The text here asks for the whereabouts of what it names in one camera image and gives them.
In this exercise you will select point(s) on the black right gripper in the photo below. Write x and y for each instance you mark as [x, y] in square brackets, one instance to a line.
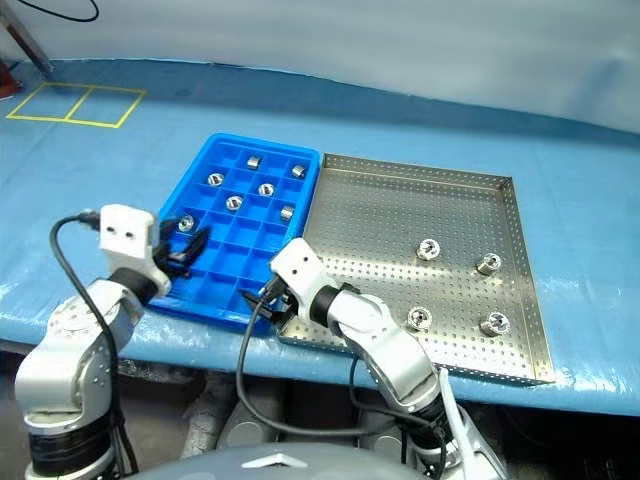
[282, 307]

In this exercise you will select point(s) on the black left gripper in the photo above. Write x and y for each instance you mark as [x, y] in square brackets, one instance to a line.
[172, 260]

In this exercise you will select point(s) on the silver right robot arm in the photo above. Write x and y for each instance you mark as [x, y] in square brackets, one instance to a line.
[395, 350]

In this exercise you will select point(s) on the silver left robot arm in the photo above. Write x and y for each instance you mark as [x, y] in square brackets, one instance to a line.
[75, 360]

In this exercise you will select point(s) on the blue compartment tray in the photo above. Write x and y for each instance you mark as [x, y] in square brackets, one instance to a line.
[235, 250]

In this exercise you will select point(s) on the perforated steel tray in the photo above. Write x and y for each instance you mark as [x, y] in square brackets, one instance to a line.
[380, 225]

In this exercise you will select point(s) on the grey robot torso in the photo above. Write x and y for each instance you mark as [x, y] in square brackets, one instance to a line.
[270, 462]

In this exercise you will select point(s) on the yellow tape rectangle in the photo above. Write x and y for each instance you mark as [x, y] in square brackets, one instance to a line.
[75, 105]

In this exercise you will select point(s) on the white slanted strut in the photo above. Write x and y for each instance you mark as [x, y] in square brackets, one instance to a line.
[462, 430]

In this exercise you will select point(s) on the red object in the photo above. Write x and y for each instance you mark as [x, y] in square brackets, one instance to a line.
[7, 80]

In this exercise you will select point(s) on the grey metal pole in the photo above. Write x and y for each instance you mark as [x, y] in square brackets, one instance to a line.
[30, 42]

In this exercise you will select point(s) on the blue table cover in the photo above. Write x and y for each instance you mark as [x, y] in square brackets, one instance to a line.
[450, 140]

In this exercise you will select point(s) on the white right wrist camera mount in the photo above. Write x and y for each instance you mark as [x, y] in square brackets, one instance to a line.
[300, 265]

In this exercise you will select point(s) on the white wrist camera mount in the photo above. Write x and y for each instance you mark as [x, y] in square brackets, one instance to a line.
[300, 265]
[125, 230]

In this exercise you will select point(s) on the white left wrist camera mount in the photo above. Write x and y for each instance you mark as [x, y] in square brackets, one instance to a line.
[125, 230]

